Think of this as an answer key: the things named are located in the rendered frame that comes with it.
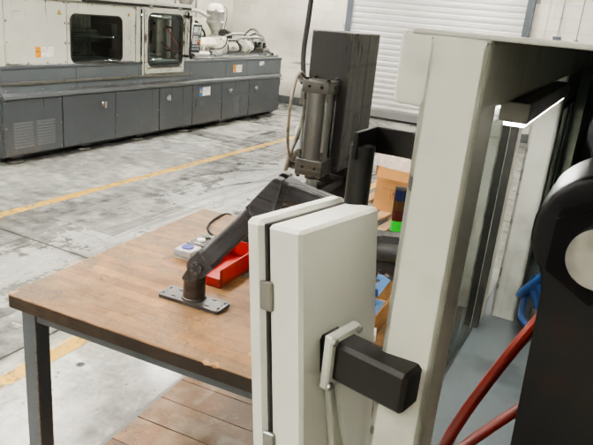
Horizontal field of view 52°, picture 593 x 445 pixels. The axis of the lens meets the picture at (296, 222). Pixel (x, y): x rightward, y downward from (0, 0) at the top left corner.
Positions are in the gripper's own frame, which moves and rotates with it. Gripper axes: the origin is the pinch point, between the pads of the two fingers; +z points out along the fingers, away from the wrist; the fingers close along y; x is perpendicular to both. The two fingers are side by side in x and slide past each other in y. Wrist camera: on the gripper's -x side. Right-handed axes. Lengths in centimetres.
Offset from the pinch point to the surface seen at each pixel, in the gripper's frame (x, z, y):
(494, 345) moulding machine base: -35.6, -1.0, -7.1
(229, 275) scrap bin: 42.6, 6.7, -3.7
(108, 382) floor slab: 127, 109, -16
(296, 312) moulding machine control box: -17, -79, -58
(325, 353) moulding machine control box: -21, -73, -59
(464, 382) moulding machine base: -32.1, -12.0, -24.9
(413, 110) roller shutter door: 220, 564, 768
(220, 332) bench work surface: 29.1, -5.4, -28.3
